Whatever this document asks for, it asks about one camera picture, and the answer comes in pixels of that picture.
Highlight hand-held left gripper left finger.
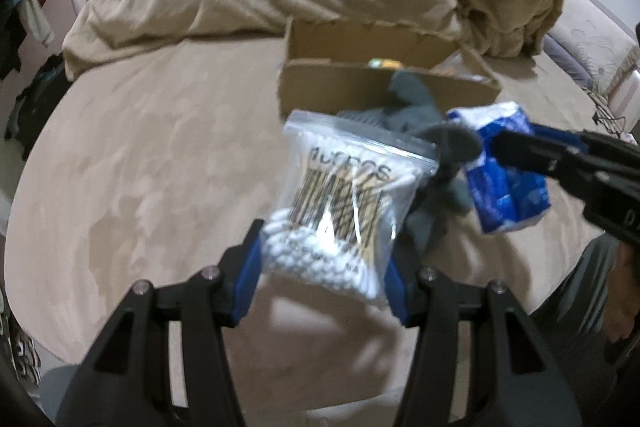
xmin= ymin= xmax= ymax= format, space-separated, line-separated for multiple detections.
xmin=55 ymin=218 xmax=266 ymax=427

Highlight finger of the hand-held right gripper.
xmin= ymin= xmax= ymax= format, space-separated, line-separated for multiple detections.
xmin=525 ymin=121 xmax=632 ymax=158
xmin=492 ymin=130 xmax=597 ymax=188

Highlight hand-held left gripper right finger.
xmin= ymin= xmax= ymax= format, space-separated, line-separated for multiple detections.
xmin=386 ymin=246 xmax=576 ymax=427

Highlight blue white tissue pack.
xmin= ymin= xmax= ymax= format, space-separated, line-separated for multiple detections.
xmin=446 ymin=102 xmax=552 ymax=235

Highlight clear bag of cotton swabs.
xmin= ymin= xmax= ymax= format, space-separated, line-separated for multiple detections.
xmin=262 ymin=109 xmax=441 ymax=308

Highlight cardboard box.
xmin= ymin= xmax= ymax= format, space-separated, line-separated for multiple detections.
xmin=277 ymin=18 xmax=502 ymax=122

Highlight person's right hand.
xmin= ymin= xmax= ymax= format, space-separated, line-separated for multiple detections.
xmin=602 ymin=241 xmax=640 ymax=348

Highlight patterned beige pillow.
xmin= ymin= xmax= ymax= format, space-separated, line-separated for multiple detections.
xmin=542 ymin=0 xmax=640 ymax=142

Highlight person's grey trouser leg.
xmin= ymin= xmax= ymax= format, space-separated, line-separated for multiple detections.
xmin=530 ymin=232 xmax=623 ymax=360

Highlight beige bed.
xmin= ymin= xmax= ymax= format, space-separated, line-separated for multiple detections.
xmin=0 ymin=34 xmax=623 ymax=390

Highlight patterned cloth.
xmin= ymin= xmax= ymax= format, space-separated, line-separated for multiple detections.
xmin=0 ymin=284 xmax=42 ymax=390

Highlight dark bag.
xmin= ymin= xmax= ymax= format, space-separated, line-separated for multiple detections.
xmin=4 ymin=53 xmax=76 ymax=160

